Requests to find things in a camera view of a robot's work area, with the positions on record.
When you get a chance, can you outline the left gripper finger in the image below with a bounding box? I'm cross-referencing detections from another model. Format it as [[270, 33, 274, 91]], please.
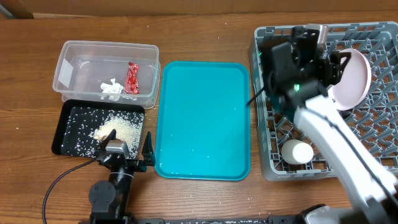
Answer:
[[98, 129, 116, 154], [141, 131, 155, 166]]

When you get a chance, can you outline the rice food waste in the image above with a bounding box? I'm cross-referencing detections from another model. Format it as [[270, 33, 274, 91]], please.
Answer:
[[60, 106, 144, 159]]

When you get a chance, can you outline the white dinner plate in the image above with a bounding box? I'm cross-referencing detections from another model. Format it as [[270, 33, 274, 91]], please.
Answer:
[[328, 49, 371, 111]]

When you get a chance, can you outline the white napkin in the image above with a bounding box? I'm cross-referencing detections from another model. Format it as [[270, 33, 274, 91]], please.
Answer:
[[100, 78, 124, 101]]

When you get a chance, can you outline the red snack wrapper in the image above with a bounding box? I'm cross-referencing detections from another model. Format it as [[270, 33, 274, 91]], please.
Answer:
[[124, 62, 139, 95]]

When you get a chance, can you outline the white cup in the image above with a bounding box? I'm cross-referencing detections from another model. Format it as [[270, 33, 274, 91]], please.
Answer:
[[281, 139, 313, 165]]

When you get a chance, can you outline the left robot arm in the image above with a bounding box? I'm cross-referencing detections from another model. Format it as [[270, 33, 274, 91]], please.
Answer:
[[88, 129, 155, 223]]

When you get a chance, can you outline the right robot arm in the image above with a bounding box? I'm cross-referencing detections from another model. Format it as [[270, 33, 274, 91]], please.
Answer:
[[257, 24, 397, 223]]

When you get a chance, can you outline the black tray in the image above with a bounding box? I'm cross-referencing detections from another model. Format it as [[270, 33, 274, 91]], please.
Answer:
[[52, 100, 145, 159]]

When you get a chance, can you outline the teal serving tray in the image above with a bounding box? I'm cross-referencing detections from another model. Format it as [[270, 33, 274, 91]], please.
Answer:
[[155, 61, 251, 181]]

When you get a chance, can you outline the clear plastic bin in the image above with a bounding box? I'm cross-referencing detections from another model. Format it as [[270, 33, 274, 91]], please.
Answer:
[[52, 40, 160, 109]]

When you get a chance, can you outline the grey dish rack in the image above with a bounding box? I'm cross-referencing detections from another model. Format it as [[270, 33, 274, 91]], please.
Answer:
[[256, 22, 397, 181]]

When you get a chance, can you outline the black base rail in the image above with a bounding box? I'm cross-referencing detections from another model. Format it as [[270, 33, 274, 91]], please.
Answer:
[[137, 215, 305, 224]]

